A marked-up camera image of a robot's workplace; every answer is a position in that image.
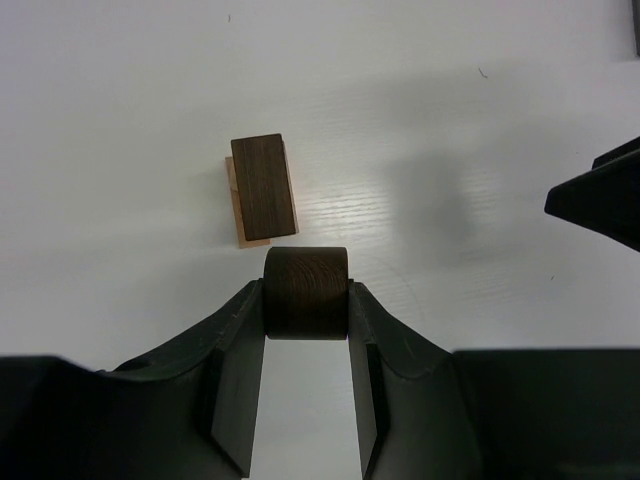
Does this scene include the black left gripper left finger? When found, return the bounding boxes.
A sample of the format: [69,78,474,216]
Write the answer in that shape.
[89,280,265,478]

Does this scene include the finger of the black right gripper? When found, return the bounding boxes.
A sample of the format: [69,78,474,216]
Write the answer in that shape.
[544,138,640,250]

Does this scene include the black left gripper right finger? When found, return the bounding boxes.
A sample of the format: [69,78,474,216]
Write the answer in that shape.
[348,282,475,479]

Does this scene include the smoky transparent plastic container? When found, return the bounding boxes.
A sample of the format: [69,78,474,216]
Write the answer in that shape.
[630,0,640,57]

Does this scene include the dark wood notched block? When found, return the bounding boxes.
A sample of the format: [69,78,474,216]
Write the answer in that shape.
[231,133,298,241]

